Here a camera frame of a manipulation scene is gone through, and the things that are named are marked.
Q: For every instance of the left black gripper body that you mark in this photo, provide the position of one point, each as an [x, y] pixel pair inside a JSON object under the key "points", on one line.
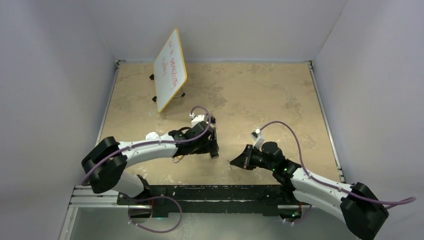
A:
{"points": [[203, 147]]}

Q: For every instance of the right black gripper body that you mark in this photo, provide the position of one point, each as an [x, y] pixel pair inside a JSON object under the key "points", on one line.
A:
{"points": [[253, 158]]}

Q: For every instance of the black cable padlock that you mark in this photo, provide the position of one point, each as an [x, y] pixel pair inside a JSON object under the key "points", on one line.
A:
{"points": [[214, 147]]}

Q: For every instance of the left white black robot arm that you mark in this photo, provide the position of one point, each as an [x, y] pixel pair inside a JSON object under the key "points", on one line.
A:
{"points": [[105, 165]]}

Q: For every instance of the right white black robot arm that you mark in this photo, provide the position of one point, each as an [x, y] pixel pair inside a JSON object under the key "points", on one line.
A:
{"points": [[355, 205]]}

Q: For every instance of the black keys bunch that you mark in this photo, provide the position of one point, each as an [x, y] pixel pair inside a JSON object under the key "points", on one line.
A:
{"points": [[213, 121]]}

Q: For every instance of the brass padlock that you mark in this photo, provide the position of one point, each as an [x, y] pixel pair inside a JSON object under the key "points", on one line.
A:
{"points": [[177, 158]]}

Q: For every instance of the yellow framed whiteboard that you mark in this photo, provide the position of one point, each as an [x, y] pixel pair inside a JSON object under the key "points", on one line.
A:
{"points": [[169, 71]]}

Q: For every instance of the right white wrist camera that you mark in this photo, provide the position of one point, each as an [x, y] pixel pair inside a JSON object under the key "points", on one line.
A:
{"points": [[258, 138]]}

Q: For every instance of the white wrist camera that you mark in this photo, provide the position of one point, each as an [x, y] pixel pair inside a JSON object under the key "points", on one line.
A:
{"points": [[195, 119], [258, 138]]}

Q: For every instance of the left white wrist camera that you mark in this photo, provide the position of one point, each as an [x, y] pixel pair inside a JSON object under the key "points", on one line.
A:
{"points": [[195, 119]]}

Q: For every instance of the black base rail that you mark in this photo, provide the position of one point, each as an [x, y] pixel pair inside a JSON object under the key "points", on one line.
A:
{"points": [[268, 200]]}

